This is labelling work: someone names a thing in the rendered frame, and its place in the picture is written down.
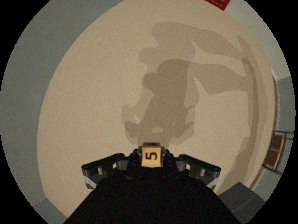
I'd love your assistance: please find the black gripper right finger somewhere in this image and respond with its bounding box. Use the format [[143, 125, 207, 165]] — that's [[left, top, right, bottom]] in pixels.
[[160, 146, 221, 191]]

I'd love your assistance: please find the tan cube with black digit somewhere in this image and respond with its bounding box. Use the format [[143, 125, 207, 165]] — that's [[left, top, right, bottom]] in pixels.
[[142, 142, 161, 164]]

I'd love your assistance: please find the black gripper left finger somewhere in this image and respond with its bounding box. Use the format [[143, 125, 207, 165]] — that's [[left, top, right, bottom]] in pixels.
[[81, 146, 142, 189]]

